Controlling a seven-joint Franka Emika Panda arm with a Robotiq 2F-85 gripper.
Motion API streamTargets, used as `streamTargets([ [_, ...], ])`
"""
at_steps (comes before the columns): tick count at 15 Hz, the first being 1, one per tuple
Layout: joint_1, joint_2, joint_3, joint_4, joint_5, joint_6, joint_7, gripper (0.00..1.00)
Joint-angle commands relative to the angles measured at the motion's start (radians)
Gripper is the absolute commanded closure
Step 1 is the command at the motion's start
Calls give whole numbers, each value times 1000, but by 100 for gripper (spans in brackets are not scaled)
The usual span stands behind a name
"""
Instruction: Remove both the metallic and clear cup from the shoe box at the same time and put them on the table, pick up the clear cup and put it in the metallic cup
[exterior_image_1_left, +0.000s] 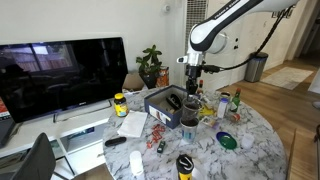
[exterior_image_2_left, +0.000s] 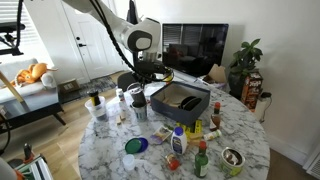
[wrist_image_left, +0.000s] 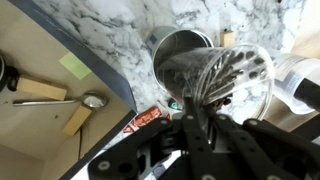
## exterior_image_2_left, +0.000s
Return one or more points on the white measuring scoop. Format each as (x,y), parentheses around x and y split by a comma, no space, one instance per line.
(128,162)

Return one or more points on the metallic cup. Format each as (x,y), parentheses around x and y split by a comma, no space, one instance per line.
(140,114)

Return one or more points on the black chair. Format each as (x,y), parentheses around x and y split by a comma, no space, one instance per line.
(125,81)

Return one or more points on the black hanging jacket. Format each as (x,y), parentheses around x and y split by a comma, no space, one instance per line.
(132,13)

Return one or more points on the white floor vent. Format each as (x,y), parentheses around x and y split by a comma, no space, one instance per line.
(314,165)

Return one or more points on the grey couch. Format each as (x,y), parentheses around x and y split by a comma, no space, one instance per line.
(30,96)

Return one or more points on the clear plastic snack packet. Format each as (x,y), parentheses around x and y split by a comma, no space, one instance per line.
(160,134)

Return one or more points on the orange plush toy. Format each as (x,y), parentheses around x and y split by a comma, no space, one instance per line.
(31,73)

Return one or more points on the small jar red cap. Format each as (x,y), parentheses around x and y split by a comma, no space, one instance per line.
(172,161)

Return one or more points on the white door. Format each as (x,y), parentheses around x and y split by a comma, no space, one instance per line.
(90,50)

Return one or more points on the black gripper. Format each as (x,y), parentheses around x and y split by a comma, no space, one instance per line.
(150,71)

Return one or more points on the small white bottle green cap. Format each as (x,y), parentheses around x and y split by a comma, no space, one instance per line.
(212,135)

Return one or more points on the green glass bottle red cap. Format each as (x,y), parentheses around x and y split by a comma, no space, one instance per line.
(201,163)

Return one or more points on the black sandal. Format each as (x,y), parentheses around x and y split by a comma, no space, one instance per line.
(187,101)
(195,105)

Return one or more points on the tan wooden pole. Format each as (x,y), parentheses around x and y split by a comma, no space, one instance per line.
(11,87)

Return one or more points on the open tin can green label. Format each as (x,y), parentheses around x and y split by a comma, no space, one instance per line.
(232,162)

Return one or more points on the brown floor box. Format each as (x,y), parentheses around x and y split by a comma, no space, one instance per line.
(69,86)

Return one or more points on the black television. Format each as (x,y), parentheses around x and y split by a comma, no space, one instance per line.
(196,50)

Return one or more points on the patterned grey rug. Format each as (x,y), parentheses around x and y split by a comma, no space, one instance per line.
(98,85)

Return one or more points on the potted green plant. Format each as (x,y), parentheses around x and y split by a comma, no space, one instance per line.
(245,60)

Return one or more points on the black camera stand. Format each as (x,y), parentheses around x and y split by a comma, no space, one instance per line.
(11,28)

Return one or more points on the orange jenga box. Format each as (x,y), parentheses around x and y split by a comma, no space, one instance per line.
(251,90)

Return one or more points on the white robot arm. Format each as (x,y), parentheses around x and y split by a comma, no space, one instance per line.
(126,30)

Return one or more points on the dark bottle black cap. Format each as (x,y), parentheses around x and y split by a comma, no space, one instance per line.
(94,98)

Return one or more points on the blue round lid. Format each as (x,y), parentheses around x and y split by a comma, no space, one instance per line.
(144,145)

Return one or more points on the white window blinds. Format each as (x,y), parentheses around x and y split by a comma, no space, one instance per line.
(10,10)

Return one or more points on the white tv console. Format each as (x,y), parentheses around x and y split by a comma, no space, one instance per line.
(190,79)

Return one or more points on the green round lid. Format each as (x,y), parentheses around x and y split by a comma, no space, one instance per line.
(132,146)

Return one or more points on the clear plastic tub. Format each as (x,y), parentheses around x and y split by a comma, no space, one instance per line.
(97,111)

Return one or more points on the white bottle blue cap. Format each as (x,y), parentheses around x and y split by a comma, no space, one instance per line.
(179,141)

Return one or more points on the dark blue shoe box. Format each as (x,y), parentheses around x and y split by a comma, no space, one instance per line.
(181,115)

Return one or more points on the tan wooden block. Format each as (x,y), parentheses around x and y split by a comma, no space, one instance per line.
(196,139)

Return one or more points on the open cardboard box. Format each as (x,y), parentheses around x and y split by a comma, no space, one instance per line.
(216,75)

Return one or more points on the small wooden block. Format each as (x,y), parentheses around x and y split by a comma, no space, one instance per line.
(118,120)

